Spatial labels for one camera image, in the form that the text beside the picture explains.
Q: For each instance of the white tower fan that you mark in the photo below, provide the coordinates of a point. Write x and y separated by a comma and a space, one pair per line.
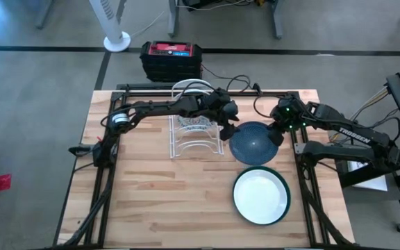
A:
116, 42

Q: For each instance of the red black power station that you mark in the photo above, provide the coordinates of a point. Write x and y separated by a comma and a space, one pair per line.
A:
170, 66

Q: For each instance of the floral patterned plate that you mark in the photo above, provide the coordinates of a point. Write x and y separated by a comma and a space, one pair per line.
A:
189, 121

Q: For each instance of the white paper manual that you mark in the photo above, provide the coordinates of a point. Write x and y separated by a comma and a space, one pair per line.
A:
370, 180

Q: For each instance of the grey desk leg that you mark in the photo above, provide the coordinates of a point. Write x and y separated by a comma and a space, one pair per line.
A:
278, 21
43, 15
174, 21

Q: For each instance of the black aluminium table frame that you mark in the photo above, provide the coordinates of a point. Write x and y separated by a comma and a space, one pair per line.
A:
141, 93

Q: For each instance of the dark green plate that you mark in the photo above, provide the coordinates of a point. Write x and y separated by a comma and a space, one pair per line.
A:
289, 195

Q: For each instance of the blue patterned plate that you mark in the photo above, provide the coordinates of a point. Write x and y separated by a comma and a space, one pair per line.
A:
253, 146

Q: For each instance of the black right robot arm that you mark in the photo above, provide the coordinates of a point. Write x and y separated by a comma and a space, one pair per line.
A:
356, 135

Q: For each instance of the grey base plate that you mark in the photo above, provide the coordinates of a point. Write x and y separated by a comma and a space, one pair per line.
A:
359, 196

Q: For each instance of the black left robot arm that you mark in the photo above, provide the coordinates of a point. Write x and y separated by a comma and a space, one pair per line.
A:
158, 106

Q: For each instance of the small red clip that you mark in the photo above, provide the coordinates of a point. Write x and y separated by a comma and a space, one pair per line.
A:
99, 139

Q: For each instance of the grey metal bracket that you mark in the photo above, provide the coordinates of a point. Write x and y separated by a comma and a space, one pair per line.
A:
300, 148

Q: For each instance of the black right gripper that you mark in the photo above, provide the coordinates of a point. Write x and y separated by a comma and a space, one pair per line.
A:
287, 116

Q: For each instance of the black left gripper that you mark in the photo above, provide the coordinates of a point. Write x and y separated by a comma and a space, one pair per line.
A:
226, 107

